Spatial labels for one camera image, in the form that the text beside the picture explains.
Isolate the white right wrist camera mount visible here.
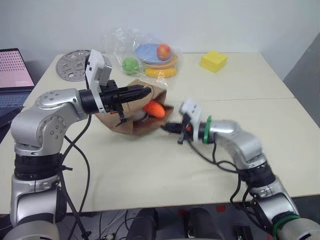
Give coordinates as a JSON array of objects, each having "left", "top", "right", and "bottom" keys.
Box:
[{"left": 178, "top": 98, "right": 203, "bottom": 144}]

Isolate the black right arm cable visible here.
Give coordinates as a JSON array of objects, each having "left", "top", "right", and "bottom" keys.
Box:
[{"left": 184, "top": 134, "right": 273, "bottom": 236}]

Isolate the round perforated metal disc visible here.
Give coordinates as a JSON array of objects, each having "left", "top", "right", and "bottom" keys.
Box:
[{"left": 56, "top": 48, "right": 92, "bottom": 82}]

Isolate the blue plate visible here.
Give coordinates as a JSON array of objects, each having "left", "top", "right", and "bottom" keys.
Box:
[{"left": 135, "top": 43, "right": 173, "bottom": 63}]

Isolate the yellow cheese block toy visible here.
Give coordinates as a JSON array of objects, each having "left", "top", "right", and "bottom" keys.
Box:
[{"left": 199, "top": 50, "right": 228, "bottom": 74}]

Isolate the green wrist tie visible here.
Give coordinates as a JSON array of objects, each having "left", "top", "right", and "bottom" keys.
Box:
[{"left": 202, "top": 115, "right": 214, "bottom": 145}]

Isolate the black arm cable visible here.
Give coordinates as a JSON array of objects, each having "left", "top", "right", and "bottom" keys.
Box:
[
  {"left": 184, "top": 134, "right": 273, "bottom": 236},
  {"left": 59, "top": 56, "right": 92, "bottom": 240}
]

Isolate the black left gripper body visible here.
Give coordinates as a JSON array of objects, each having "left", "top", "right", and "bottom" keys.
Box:
[{"left": 99, "top": 79, "right": 129, "bottom": 126}]

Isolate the open dark laptop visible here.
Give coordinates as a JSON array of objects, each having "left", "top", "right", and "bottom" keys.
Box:
[{"left": 0, "top": 48, "right": 36, "bottom": 111}]

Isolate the clear plastic bag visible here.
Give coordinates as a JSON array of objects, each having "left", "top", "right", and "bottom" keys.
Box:
[{"left": 102, "top": 26, "right": 183, "bottom": 87}]

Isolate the white egg plush toy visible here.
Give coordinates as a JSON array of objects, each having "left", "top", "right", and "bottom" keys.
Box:
[{"left": 133, "top": 111, "right": 151, "bottom": 123}]

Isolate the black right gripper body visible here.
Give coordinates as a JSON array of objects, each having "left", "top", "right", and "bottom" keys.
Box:
[{"left": 176, "top": 113, "right": 195, "bottom": 145}]

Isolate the green toy apple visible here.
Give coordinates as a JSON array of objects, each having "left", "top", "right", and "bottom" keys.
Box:
[{"left": 122, "top": 57, "right": 140, "bottom": 76}]

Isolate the orange plate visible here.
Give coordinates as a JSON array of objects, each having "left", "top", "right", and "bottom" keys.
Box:
[{"left": 141, "top": 53, "right": 179, "bottom": 70}]

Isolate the brown paper bag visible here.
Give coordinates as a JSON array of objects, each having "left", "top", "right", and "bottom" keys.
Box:
[{"left": 96, "top": 79, "right": 175, "bottom": 136}]

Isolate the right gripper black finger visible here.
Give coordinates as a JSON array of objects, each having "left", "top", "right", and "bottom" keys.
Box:
[
  {"left": 163, "top": 121, "right": 184, "bottom": 129},
  {"left": 160, "top": 124, "right": 184, "bottom": 134}
]

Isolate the white thin cable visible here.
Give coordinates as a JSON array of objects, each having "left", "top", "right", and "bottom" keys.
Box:
[{"left": 99, "top": 209, "right": 129, "bottom": 236}]

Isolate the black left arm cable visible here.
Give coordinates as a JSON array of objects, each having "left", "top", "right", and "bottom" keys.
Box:
[{"left": 59, "top": 56, "right": 92, "bottom": 240}]

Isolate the orange carrot plush toy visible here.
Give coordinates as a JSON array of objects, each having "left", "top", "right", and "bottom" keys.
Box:
[{"left": 142, "top": 100, "right": 166, "bottom": 119}]

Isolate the red toy apple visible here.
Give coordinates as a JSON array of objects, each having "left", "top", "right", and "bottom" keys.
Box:
[{"left": 156, "top": 43, "right": 172, "bottom": 61}]

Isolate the yellow toy banana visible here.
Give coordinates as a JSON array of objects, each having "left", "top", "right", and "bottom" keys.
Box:
[{"left": 144, "top": 67, "right": 177, "bottom": 79}]

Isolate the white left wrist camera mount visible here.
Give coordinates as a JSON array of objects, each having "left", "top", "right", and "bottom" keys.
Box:
[{"left": 84, "top": 49, "right": 114, "bottom": 113}]

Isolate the dark rounded shape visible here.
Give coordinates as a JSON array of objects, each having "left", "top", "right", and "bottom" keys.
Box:
[
  {"left": 186, "top": 206, "right": 222, "bottom": 240},
  {"left": 127, "top": 207, "right": 159, "bottom": 240}
]

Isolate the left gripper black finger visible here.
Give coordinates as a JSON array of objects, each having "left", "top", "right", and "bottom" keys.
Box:
[
  {"left": 119, "top": 84, "right": 153, "bottom": 97},
  {"left": 119, "top": 92, "right": 151, "bottom": 103}
]

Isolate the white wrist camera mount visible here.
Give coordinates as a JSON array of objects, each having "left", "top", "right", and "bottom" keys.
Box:
[
  {"left": 84, "top": 49, "right": 114, "bottom": 113},
  {"left": 178, "top": 98, "right": 203, "bottom": 144}
]

